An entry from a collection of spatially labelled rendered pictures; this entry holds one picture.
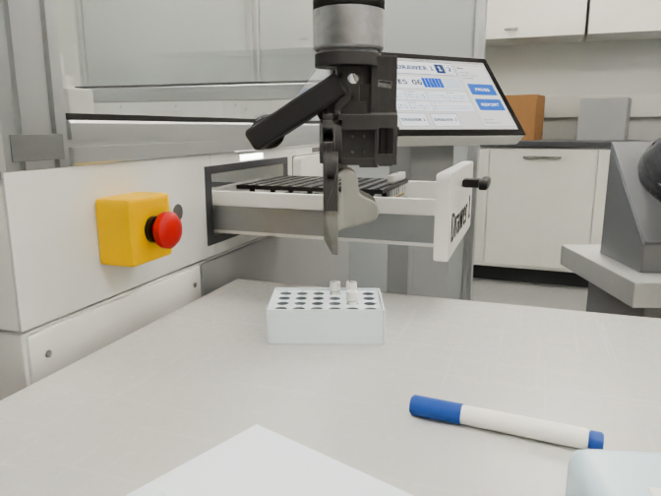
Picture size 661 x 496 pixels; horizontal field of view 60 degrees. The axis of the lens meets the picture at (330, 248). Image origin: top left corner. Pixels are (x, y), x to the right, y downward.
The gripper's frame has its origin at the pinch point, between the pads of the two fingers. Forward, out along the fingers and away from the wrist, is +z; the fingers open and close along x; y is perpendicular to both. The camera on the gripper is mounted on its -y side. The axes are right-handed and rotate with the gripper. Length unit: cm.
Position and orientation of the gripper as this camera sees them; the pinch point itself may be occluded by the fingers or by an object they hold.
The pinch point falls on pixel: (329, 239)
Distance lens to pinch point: 65.0
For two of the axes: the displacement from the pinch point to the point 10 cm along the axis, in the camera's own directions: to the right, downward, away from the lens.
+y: 10.0, 0.0, -0.1
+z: 0.0, 9.8, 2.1
